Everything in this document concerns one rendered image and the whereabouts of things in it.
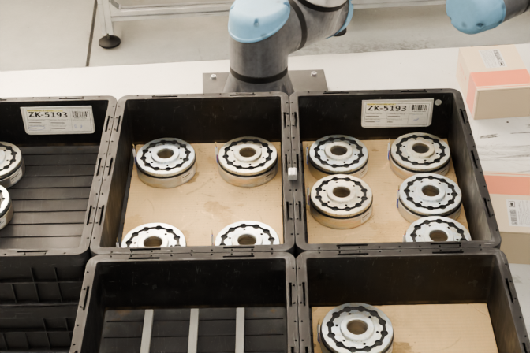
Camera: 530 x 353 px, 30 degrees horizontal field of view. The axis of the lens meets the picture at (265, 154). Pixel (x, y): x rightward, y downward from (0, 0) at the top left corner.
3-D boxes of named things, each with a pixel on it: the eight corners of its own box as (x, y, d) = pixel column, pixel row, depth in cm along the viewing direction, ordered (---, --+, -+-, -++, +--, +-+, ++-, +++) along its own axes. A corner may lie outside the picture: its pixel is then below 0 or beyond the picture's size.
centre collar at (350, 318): (337, 317, 142) (337, 313, 141) (372, 315, 142) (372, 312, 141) (341, 343, 138) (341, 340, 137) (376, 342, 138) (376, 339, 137)
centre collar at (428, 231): (419, 228, 156) (419, 225, 155) (449, 226, 156) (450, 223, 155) (426, 250, 152) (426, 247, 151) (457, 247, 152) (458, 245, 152)
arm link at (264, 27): (216, 61, 197) (214, -2, 189) (267, 39, 204) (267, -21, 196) (255, 84, 189) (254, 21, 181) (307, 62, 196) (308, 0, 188)
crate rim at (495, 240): (289, 102, 175) (289, 91, 174) (458, 98, 175) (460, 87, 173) (296, 262, 144) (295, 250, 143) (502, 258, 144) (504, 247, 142)
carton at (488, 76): (455, 76, 216) (459, 47, 212) (509, 72, 217) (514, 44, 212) (473, 120, 204) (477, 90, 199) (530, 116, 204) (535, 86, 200)
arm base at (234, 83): (219, 87, 207) (218, 45, 202) (291, 83, 208) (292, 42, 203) (223, 127, 195) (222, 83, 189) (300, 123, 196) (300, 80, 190)
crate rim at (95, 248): (120, 105, 175) (118, 94, 174) (289, 102, 175) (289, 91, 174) (90, 266, 144) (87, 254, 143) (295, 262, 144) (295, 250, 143)
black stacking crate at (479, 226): (290, 145, 181) (289, 94, 174) (452, 142, 181) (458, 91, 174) (296, 306, 150) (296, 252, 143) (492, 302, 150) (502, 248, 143)
